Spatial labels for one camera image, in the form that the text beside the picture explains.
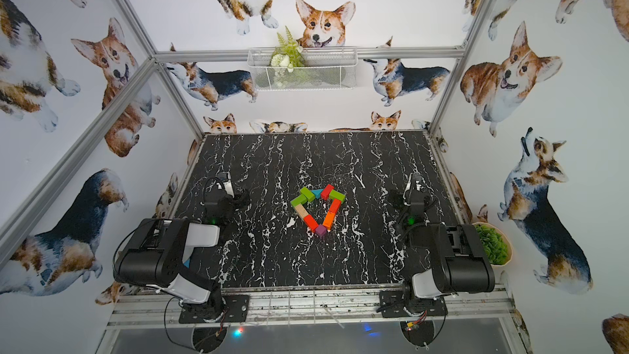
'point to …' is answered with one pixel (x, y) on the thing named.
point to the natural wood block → (301, 211)
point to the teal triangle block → (317, 192)
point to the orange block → (328, 220)
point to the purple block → (320, 229)
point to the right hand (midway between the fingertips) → (406, 184)
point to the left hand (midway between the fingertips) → (236, 181)
